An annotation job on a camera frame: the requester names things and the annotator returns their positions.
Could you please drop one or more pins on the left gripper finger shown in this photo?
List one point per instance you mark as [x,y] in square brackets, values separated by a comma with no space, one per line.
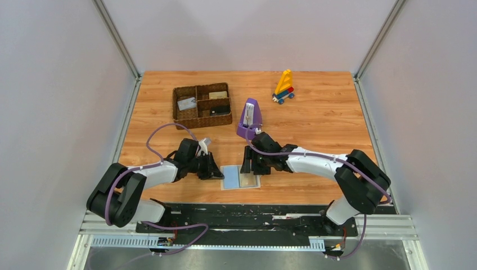
[203,173]
[214,171]

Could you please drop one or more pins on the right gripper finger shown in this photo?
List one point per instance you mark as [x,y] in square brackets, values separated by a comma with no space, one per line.
[260,167]
[246,164]

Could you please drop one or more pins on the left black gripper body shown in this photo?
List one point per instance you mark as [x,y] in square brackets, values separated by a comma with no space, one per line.
[205,166]

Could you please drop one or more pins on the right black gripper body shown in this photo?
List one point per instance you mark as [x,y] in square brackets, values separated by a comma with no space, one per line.
[259,160]

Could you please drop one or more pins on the white card holder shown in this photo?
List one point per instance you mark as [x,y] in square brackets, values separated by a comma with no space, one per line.
[231,178]

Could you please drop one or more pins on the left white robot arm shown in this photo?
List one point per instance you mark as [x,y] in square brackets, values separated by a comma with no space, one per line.
[117,198]

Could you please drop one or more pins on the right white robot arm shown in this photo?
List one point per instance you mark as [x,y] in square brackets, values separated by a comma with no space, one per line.
[363,184]

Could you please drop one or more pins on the grey card in basket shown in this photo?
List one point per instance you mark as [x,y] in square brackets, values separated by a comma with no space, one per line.
[187,103]

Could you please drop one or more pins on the beige card in basket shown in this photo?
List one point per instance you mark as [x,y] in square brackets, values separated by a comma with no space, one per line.
[218,95]

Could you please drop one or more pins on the purple metronome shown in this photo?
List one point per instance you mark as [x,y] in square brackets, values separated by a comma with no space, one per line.
[251,118]

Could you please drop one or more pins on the brown wicker divided basket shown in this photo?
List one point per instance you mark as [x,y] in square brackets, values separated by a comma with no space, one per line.
[199,117]

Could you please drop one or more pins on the colourful toy block car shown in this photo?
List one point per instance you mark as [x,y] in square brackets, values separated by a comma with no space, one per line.
[284,88]

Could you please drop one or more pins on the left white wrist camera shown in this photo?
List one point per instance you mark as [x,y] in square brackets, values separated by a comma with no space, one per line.
[203,146]

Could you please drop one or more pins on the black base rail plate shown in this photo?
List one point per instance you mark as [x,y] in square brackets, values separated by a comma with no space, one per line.
[237,224]

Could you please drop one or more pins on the white slotted cable duct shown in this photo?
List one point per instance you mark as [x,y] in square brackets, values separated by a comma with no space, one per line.
[156,242]

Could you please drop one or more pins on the right aluminium frame post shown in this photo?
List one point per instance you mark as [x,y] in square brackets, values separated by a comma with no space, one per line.
[388,23]

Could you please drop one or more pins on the aluminium frame post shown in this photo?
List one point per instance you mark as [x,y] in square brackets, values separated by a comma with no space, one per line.
[388,23]
[116,37]

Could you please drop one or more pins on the left aluminium frame post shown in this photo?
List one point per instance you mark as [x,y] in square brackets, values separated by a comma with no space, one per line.
[116,37]

